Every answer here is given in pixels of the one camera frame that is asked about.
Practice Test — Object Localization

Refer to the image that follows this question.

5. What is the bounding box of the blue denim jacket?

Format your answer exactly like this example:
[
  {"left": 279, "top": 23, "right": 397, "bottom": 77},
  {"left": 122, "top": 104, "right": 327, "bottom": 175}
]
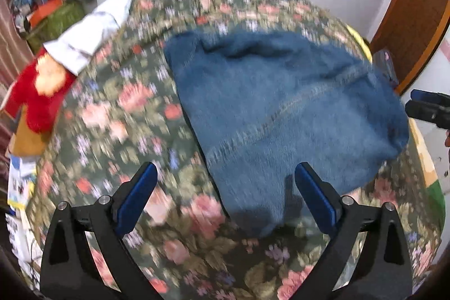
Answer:
[{"left": 164, "top": 31, "right": 409, "bottom": 237}]

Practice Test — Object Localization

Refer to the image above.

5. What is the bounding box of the grey backpack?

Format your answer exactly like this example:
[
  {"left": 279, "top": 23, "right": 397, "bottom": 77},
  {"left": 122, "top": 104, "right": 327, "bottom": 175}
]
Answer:
[{"left": 372, "top": 49, "right": 399, "bottom": 89}]

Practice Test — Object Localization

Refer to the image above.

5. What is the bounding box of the yellow blanket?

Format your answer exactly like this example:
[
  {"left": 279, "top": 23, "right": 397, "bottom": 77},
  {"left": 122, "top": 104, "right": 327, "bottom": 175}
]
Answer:
[{"left": 345, "top": 24, "right": 373, "bottom": 63}]

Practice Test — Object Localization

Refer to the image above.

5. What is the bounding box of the wooden door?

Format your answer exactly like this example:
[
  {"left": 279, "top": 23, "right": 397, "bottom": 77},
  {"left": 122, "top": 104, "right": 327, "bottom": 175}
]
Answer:
[{"left": 370, "top": 0, "right": 449, "bottom": 94}]

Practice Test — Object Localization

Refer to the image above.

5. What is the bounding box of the floral green bedspread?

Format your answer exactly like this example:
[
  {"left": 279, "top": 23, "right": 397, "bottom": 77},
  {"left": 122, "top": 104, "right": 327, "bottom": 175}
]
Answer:
[{"left": 27, "top": 0, "right": 445, "bottom": 299}]

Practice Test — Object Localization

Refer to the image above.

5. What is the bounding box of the red plush toy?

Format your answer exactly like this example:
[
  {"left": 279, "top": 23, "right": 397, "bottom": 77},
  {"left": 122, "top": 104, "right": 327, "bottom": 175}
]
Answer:
[{"left": 1, "top": 47, "right": 76, "bottom": 133}]

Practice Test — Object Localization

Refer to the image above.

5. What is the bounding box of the white shirt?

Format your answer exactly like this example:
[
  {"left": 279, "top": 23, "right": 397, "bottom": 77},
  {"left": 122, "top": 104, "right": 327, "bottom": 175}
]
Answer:
[{"left": 44, "top": 0, "right": 132, "bottom": 75}]

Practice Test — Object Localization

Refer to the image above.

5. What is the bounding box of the pink striped curtain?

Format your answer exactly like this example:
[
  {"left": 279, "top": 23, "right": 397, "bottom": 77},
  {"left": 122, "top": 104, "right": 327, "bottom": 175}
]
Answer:
[{"left": 0, "top": 0, "right": 33, "bottom": 89}]

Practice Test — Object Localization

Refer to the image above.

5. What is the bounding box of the orange box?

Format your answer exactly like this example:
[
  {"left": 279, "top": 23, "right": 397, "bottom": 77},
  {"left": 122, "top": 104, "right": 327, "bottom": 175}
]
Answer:
[{"left": 28, "top": 0, "right": 64, "bottom": 28}]

